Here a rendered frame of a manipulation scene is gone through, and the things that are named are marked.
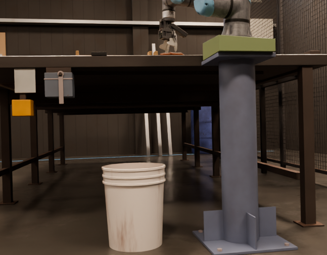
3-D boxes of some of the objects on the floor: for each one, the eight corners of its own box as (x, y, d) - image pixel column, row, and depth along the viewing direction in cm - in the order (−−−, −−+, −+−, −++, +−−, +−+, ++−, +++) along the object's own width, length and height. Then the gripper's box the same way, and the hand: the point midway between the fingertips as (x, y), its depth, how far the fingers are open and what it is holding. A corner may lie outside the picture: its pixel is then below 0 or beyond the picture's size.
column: (297, 249, 174) (293, 49, 173) (214, 256, 168) (209, 49, 167) (262, 227, 212) (258, 63, 211) (192, 232, 205) (188, 63, 204)
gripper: (154, 22, 240) (154, 55, 241) (167, 14, 222) (166, 50, 222) (167, 24, 243) (167, 56, 244) (181, 16, 225) (180, 51, 226)
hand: (171, 54), depth 234 cm, fingers open, 14 cm apart
